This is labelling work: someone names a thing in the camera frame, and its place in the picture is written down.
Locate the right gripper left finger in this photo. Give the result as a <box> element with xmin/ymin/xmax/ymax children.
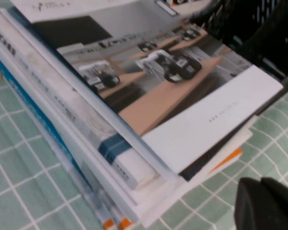
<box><xmin>234</xmin><ymin>177</ymin><xmax>279</xmax><ymax>230</ymax></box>

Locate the AgileX robot photo brochure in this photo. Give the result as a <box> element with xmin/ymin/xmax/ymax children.
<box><xmin>11</xmin><ymin>0</ymin><xmax>284</xmax><ymax>179</ymax></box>

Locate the orange edged book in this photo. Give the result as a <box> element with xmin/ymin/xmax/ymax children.
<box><xmin>206</xmin><ymin>147</ymin><xmax>243</xmax><ymax>174</ymax></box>

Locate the thin book orange spine end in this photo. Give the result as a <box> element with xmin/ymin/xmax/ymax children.
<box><xmin>62</xmin><ymin>155</ymin><xmax>135</xmax><ymax>230</ymax></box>
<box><xmin>12</xmin><ymin>81</ymin><xmax>116</xmax><ymax>230</ymax></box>

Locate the black plastic book holder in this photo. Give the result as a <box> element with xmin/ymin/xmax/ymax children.
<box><xmin>189</xmin><ymin>0</ymin><xmax>288</xmax><ymax>115</ymax></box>

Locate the white book blue band spine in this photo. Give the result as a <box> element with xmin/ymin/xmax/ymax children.
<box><xmin>0</xmin><ymin>14</ymin><xmax>162</xmax><ymax>191</ymax></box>

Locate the blue cover book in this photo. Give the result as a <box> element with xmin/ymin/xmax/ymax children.
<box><xmin>0</xmin><ymin>58</ymin><xmax>104</xmax><ymax>192</ymax></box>

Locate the stack of books and magazines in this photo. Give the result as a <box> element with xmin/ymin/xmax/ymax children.
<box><xmin>0</xmin><ymin>35</ymin><xmax>255</xmax><ymax>228</ymax></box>

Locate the green checked tablecloth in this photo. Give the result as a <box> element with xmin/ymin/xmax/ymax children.
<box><xmin>0</xmin><ymin>0</ymin><xmax>288</xmax><ymax>230</ymax></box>

